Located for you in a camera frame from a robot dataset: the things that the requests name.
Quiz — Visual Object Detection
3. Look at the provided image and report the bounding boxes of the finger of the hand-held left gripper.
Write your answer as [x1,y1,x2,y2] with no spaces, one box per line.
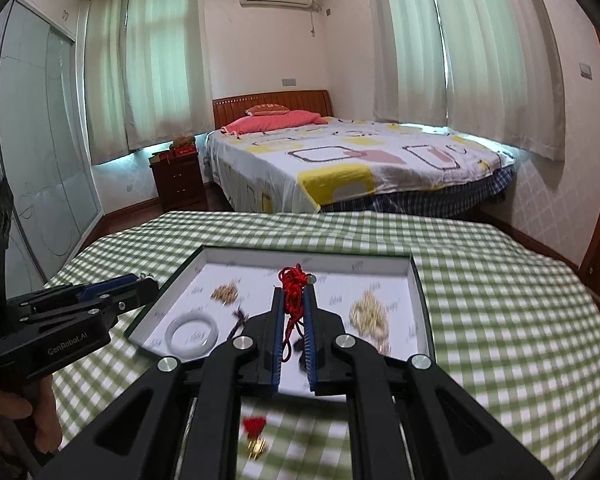
[17,277,159,331]
[7,273,141,311]

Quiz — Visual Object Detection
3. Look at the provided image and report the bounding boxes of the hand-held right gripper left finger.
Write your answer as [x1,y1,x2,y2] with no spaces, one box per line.
[37,287,287,480]

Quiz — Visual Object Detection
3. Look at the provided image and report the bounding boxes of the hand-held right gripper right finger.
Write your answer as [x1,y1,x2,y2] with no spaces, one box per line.
[302,287,556,480]

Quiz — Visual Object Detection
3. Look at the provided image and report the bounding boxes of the black cord pendant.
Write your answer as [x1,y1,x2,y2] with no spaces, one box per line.
[224,310,253,343]

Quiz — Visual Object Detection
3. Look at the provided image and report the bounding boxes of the white jade bangle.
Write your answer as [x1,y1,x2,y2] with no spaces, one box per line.
[166,312,222,356]

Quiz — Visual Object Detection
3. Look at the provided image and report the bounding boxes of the red knot pendant gold coin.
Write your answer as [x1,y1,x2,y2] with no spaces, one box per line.
[277,266,317,361]

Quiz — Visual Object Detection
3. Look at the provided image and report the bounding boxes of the pearl necklace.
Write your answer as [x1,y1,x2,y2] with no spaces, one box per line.
[349,287,394,355]

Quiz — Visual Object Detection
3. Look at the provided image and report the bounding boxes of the pearl flower brooch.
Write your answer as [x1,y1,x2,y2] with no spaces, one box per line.
[210,282,242,307]

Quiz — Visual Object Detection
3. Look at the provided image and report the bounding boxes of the green tray with white lining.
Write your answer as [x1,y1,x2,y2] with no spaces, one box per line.
[124,245,436,363]

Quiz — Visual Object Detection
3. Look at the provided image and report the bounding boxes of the person's left hand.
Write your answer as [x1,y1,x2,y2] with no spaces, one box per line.
[0,377,63,461]

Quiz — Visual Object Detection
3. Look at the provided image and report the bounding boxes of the red knot charm gold bell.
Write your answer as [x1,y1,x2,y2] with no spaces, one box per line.
[242,416,272,462]

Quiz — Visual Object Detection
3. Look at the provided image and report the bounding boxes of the dark wooden nightstand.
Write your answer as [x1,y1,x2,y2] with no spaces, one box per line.
[149,152,210,212]

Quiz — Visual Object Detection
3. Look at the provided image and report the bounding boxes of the frosted glass wardrobe door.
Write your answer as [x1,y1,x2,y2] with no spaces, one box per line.
[0,0,104,286]

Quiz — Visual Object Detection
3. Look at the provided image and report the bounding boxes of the green checked tablecloth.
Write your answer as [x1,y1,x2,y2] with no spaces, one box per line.
[42,210,600,480]

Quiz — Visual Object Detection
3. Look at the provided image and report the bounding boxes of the blue plaid bed skirt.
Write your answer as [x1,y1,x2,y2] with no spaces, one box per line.
[320,167,514,219]

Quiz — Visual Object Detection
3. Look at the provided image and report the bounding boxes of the white patterned bedsheet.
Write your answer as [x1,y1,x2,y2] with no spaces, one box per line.
[202,116,516,213]

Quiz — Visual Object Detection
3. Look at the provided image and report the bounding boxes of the white curtain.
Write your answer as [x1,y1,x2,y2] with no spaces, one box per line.
[367,0,451,126]
[82,0,132,166]
[122,0,209,151]
[425,0,566,162]

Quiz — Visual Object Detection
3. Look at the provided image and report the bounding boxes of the pink pillow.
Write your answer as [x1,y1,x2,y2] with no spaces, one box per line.
[221,109,327,136]

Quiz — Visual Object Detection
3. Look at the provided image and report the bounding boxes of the small red cushion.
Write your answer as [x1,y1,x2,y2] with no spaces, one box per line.
[245,104,290,117]

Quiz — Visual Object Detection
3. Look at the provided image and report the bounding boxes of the wooden bed headboard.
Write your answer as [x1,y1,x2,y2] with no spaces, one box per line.
[212,90,335,131]

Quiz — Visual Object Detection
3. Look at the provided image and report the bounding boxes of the air conditioner cable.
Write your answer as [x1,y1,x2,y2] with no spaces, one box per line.
[309,6,327,39]

